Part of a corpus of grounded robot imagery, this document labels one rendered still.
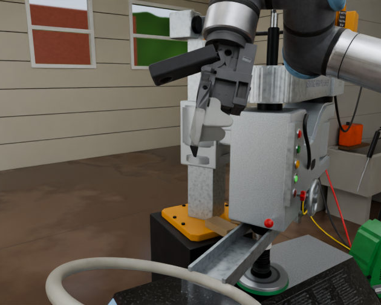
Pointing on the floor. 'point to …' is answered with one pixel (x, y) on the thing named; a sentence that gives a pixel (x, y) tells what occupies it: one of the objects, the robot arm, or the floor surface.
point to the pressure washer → (376, 253)
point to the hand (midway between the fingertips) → (190, 152)
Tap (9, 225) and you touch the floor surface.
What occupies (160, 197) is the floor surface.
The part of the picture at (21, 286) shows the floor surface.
